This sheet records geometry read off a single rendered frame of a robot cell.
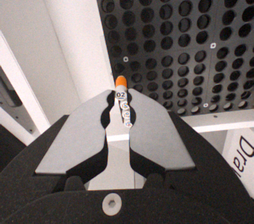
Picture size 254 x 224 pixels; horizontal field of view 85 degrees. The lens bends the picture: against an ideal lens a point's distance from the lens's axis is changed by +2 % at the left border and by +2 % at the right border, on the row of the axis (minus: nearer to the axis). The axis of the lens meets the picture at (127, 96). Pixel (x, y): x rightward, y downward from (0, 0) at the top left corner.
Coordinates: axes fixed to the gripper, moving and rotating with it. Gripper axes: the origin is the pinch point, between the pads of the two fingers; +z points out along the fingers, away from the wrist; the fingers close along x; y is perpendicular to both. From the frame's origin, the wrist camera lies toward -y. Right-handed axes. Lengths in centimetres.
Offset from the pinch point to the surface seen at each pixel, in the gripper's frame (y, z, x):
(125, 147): 110, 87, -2
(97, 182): 177, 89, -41
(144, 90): 2.0, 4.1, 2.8
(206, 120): 8.2, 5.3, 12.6
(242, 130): 14.4, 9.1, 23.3
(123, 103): 3.1, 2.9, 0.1
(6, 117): 16.4, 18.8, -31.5
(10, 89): 1.0, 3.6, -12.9
